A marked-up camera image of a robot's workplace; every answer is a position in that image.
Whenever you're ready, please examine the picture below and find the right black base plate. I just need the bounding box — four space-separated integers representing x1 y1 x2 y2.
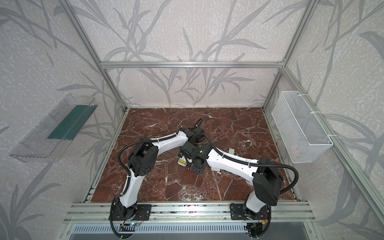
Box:
230 203 270 221

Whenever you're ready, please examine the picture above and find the clear plastic wall shelf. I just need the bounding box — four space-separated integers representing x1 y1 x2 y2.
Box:
10 94 98 163

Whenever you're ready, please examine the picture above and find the right black cable conduit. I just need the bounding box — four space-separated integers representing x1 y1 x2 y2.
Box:
188 131 300 195

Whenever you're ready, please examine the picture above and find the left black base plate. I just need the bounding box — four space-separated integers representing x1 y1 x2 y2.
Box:
109 204 152 221

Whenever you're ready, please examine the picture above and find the aluminium frame crossbar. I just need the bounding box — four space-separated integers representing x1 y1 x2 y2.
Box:
100 61 283 69

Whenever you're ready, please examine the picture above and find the white wire mesh basket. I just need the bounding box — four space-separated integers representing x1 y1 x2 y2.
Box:
272 91 333 164

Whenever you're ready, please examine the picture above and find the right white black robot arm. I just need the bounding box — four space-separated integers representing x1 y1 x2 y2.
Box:
179 142 299 220

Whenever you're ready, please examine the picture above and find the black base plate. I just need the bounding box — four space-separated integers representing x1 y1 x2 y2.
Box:
230 203 270 221
109 204 152 221

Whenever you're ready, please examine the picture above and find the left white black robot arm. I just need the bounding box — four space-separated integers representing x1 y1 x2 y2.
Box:
109 126 204 221

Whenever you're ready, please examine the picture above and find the aluminium front rail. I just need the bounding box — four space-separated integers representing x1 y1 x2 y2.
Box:
64 201 315 224

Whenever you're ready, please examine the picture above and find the red white remote control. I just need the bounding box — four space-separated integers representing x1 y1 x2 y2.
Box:
178 158 188 167

